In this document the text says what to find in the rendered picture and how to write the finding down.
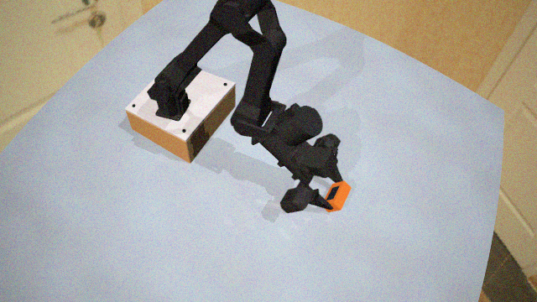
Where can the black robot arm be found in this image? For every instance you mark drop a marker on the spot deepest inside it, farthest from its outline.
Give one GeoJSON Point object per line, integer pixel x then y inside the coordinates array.
{"type": "Point", "coordinates": [283, 129]}

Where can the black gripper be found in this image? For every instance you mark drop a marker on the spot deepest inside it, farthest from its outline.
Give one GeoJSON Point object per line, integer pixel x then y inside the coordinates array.
{"type": "Point", "coordinates": [298, 198]}

